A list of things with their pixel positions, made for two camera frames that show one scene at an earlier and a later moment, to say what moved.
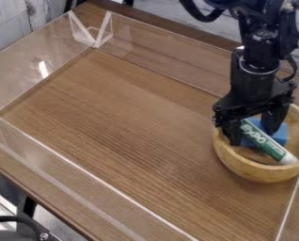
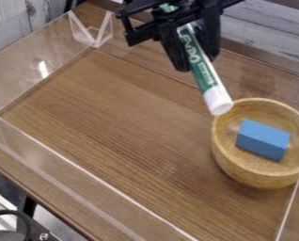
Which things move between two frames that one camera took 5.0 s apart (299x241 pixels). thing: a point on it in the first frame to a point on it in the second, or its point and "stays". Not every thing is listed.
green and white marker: (268, 144) to (217, 98)
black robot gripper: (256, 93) to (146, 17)
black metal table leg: (30, 206) stays
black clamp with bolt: (45, 234) stays
